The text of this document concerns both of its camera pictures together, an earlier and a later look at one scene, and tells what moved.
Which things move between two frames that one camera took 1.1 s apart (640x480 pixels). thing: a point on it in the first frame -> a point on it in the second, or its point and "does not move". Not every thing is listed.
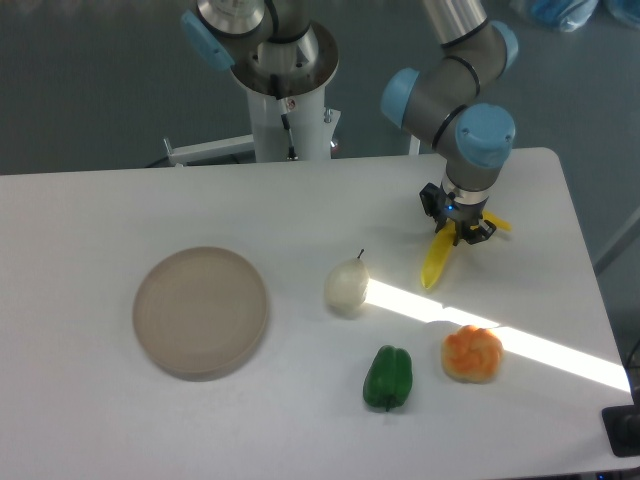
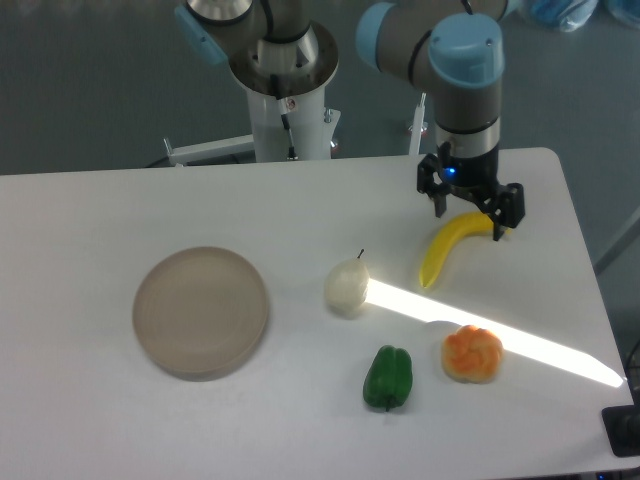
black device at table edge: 622,426 does not move
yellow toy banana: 443,242 does not move
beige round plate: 200,312 does not move
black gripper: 464,207 -> 478,176
